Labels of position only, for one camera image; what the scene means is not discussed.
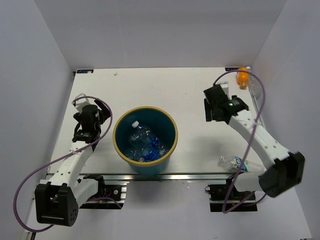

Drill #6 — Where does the orange juice bottle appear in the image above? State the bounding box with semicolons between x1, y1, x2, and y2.
237;67;249;89

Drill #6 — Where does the long clear bottle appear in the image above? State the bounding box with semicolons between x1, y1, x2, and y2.
248;74;262;100

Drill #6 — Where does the green white label bottle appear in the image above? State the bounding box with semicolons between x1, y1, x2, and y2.
218;156;265;173

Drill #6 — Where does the blue label bottle large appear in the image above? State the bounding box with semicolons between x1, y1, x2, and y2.
128;120;159;155

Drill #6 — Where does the clear unlabelled plastic bottle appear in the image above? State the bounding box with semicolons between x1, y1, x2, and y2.
124;147;141;162

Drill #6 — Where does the blue label bottle small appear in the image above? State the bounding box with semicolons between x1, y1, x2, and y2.
141;145;169;163

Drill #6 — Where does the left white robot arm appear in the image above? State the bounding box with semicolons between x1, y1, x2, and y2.
34;98;113;227

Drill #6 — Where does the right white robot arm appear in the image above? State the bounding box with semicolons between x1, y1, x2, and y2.
204;84;305;200

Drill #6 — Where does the teal bin with tan rim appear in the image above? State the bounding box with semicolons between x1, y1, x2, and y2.
113;106;178;176

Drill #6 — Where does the right blue corner sticker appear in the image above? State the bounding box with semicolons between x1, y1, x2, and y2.
224;67;239;72

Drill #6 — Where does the blue corner sticker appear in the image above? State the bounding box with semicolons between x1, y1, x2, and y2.
76;69;94;74
224;67;239;72

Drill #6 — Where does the left blue corner sticker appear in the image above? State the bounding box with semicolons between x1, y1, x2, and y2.
76;69;94;74

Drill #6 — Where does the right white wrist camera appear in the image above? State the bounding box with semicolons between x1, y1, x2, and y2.
218;81;229;96

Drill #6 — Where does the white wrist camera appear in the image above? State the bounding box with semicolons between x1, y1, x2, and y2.
71;93;91;114
218;81;229;96

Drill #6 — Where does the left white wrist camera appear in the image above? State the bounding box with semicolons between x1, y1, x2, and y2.
71;93;91;114

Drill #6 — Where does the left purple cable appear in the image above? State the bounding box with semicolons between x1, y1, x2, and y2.
12;95;113;233

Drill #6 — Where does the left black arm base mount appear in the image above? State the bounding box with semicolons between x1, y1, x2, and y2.
79;180;127;210

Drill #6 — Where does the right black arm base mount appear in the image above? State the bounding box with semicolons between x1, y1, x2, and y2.
204;174;258;213

